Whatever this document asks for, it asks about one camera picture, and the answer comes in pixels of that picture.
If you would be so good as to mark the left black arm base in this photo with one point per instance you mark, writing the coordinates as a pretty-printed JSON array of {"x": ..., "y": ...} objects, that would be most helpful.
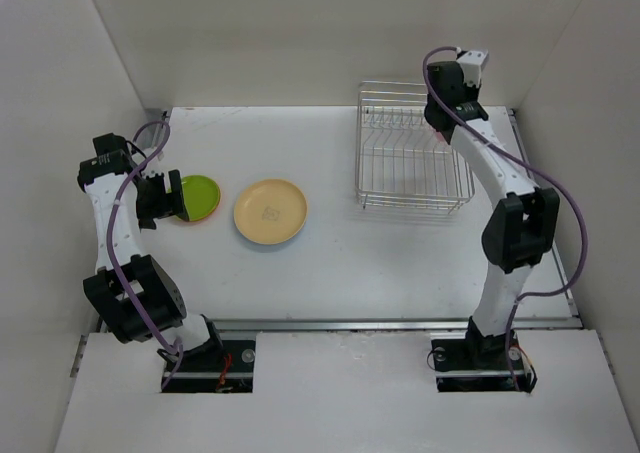
[{"x": 215, "y": 370}]

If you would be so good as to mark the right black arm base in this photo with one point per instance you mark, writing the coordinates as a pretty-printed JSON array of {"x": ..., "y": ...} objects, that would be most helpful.
[{"x": 465, "y": 365}]

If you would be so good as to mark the orange plastic plate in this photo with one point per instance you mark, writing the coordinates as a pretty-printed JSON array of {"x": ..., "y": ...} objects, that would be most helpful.
[{"x": 212, "y": 213}]

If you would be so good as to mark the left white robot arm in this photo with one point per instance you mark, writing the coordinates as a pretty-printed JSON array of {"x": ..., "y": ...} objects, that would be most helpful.
[{"x": 134, "y": 296}]

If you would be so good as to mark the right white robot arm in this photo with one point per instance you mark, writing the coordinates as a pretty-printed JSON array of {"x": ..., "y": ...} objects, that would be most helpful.
[{"x": 522, "y": 225}]

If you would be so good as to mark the metal wire dish rack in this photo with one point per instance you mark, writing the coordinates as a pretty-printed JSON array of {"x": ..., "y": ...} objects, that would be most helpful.
[{"x": 400, "y": 160}]

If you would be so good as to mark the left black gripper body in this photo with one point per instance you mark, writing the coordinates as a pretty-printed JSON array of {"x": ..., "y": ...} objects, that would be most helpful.
[{"x": 152, "y": 199}]

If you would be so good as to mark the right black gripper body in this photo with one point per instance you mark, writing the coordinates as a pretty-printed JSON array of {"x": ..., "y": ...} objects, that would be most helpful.
[{"x": 469, "y": 93}]

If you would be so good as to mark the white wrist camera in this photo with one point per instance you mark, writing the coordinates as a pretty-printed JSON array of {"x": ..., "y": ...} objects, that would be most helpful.
[
  {"x": 472, "y": 64},
  {"x": 154, "y": 166}
]

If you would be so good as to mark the aluminium table rail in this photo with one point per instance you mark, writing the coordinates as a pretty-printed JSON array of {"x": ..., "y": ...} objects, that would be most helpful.
[{"x": 350, "y": 268}]

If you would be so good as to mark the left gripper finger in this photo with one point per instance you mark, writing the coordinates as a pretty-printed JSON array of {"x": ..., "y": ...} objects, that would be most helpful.
[
  {"x": 175, "y": 193},
  {"x": 179, "y": 214}
]

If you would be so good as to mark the yellow plastic plate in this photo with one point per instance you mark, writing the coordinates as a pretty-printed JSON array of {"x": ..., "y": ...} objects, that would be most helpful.
[{"x": 270, "y": 212}]

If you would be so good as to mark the pink plastic plate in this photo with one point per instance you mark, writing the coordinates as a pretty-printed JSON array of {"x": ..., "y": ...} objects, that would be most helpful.
[{"x": 440, "y": 138}]

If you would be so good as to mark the green plastic plate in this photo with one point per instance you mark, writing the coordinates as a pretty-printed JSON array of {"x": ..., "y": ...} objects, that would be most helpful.
[{"x": 193, "y": 180}]

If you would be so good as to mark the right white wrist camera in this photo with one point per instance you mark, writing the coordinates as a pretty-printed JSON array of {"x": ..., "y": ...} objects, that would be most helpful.
[{"x": 472, "y": 64}]

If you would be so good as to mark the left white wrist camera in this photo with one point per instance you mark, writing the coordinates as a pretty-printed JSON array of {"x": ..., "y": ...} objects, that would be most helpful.
[{"x": 154, "y": 166}]

